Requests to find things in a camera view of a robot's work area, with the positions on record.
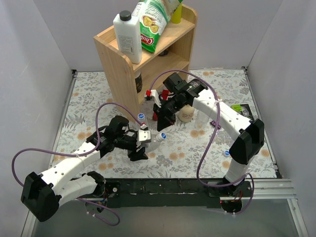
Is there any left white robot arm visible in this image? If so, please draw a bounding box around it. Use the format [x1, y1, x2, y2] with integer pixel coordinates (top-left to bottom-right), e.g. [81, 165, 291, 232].
[21, 116, 151, 222]

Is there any black green box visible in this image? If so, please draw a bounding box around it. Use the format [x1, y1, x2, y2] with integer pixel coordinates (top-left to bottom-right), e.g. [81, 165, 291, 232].
[231, 104, 254, 120]

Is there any black base bar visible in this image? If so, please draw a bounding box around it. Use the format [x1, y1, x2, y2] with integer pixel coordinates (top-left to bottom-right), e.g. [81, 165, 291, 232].
[76, 177, 254, 209]

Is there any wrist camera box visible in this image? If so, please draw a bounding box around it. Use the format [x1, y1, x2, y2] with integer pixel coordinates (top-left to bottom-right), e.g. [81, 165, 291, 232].
[144, 90, 161, 108]
[137, 129, 151, 144]

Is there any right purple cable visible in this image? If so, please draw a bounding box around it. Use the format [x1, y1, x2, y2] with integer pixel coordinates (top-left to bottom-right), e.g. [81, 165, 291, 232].
[149, 69, 254, 214]

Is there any red box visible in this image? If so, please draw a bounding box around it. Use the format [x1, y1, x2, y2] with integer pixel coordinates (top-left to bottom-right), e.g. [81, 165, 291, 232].
[152, 90, 171, 121]

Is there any blue white bottle cap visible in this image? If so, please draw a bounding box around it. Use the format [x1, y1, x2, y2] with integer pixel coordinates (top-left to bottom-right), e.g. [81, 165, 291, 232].
[138, 113, 146, 120]

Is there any yellow bottle on shelf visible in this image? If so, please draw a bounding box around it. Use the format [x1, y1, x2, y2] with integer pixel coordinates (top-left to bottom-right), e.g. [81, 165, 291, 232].
[171, 4, 182, 24]

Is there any wooden shelf unit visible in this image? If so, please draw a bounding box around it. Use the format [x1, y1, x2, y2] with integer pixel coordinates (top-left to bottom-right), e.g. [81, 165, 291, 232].
[94, 5, 198, 120]

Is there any dark bottle in shelf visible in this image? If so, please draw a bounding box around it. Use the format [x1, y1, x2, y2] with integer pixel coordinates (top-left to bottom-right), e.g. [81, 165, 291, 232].
[135, 71, 143, 93]

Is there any green chips bag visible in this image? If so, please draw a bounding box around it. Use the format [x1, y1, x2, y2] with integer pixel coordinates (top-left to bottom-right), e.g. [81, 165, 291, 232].
[132, 0, 182, 53]

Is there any beige lotion bottle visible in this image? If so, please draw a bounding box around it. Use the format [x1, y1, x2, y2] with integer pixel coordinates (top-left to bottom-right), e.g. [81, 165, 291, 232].
[178, 105, 195, 123]

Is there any clear plastic bottle front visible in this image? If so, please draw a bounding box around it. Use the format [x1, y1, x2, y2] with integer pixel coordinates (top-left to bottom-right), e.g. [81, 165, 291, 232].
[144, 134, 163, 153]

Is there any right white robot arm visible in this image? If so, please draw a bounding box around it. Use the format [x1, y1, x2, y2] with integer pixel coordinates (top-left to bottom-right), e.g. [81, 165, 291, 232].
[145, 70, 265, 196]

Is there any clear plastic bottle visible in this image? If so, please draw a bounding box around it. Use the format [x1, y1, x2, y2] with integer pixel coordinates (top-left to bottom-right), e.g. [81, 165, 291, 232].
[138, 116, 150, 130]
[195, 110, 209, 130]
[144, 134, 163, 153]

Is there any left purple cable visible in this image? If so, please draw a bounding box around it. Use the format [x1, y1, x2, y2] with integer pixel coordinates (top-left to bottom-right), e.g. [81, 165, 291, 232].
[11, 102, 148, 188]

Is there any white bottle black cap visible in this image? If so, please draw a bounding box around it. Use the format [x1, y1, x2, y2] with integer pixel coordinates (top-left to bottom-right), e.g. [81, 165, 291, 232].
[113, 10, 142, 64]

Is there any purple candy bar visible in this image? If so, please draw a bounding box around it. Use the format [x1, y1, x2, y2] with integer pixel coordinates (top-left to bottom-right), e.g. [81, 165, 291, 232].
[210, 120, 221, 129]

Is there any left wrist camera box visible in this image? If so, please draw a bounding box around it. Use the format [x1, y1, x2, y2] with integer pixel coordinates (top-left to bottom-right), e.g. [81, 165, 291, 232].
[137, 129, 151, 144]

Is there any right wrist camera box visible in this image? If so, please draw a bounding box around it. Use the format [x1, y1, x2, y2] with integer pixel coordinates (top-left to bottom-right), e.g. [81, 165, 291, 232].
[144, 90, 161, 108]

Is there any purple cable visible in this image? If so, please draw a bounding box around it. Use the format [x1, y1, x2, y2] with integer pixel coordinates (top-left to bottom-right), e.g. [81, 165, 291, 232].
[149, 69, 254, 214]
[11, 102, 148, 188]

